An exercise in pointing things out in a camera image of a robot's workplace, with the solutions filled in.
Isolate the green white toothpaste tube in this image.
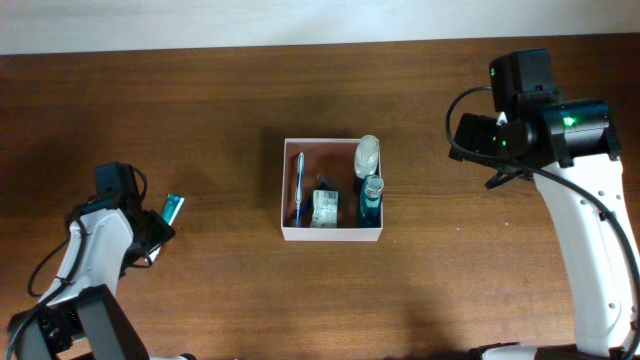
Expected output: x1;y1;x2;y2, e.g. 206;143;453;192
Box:
149;193;186;264

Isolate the white spray bottle blue base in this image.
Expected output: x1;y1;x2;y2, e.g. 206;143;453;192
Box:
353;135;380;194

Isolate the teal mouthwash bottle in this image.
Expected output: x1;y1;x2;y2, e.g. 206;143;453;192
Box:
357;175;384;228

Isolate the blue white toothbrush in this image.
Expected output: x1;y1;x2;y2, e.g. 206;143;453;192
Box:
293;152;305;228

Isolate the blue disposable razor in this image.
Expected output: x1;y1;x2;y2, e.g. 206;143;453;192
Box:
296;175;337;220

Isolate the green white soap packet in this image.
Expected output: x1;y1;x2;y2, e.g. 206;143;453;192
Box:
310;190;339;228

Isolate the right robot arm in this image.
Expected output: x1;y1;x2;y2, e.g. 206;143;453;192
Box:
445;49;639;359

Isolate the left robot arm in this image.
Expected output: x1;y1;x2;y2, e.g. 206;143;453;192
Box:
5;162;184;359

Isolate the white cardboard box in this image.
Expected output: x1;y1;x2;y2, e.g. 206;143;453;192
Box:
279;138;385;242

